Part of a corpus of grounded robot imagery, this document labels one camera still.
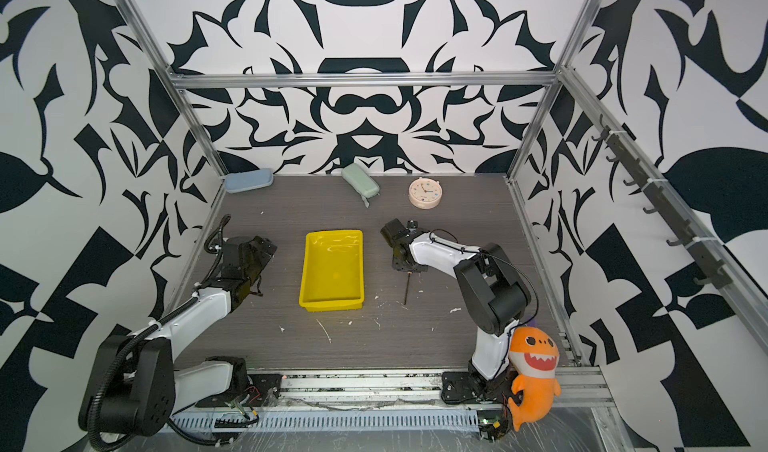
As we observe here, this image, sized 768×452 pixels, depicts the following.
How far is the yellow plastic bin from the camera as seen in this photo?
863 mm

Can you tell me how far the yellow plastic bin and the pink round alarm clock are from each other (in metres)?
0.27

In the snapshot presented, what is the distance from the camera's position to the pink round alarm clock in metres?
1.12
